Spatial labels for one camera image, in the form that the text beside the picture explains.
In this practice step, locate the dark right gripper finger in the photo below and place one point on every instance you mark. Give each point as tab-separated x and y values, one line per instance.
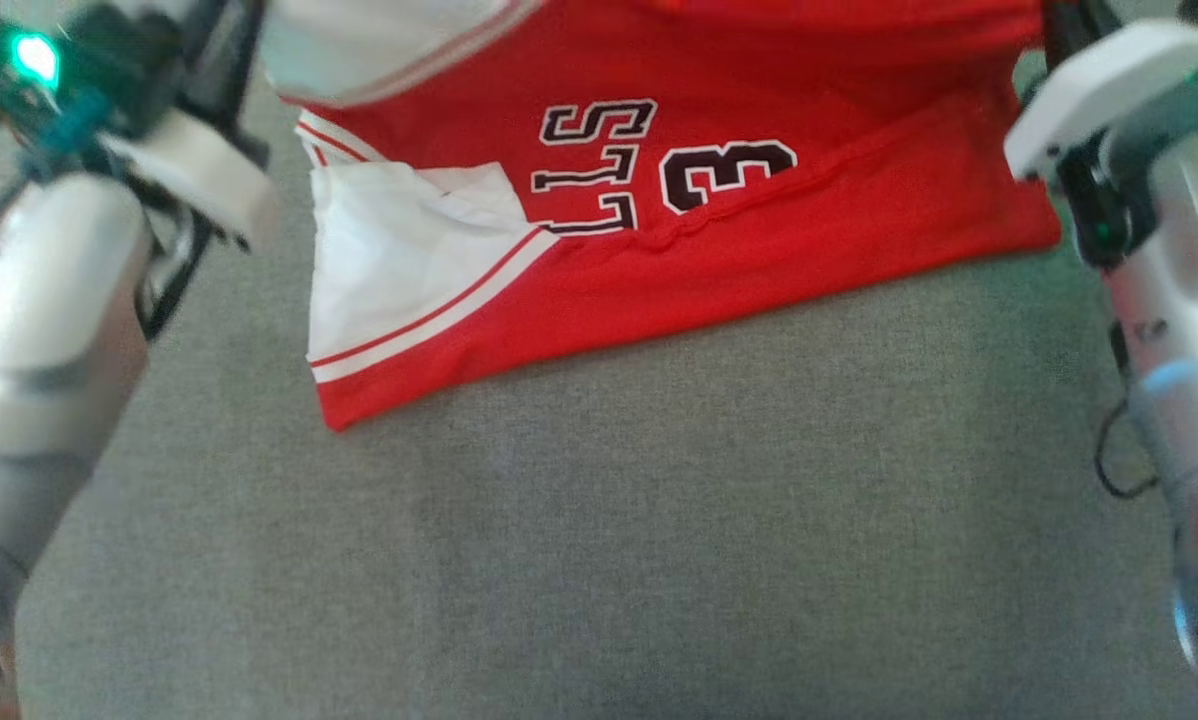
1097	20
1061	30

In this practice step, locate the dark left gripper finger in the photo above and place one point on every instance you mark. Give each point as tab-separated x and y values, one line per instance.
242	45
202	50

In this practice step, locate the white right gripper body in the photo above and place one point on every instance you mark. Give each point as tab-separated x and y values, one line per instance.
1099	95

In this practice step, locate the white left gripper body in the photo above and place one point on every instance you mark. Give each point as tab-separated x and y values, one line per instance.
199	180

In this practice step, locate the red basketball jersey white sleeves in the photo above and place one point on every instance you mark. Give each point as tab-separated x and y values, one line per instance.
759	260

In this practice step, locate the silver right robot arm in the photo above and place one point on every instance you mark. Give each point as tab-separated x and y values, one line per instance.
1179	300

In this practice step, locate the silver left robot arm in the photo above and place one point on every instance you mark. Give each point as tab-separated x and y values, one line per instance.
49	300

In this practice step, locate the grey fabric sofa seat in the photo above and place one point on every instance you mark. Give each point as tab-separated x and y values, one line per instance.
659	550

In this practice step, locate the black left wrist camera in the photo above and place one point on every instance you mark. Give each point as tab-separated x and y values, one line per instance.
129	60

